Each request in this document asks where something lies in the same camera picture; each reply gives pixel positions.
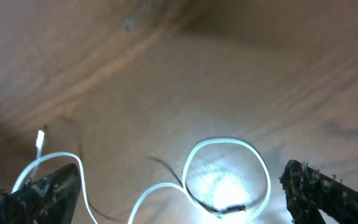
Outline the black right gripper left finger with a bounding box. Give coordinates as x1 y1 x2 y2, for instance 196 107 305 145
0 163 81 224

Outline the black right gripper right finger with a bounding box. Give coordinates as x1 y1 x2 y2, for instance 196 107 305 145
279 160 358 224

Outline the white USB cable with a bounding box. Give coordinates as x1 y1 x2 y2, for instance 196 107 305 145
11 129 272 224

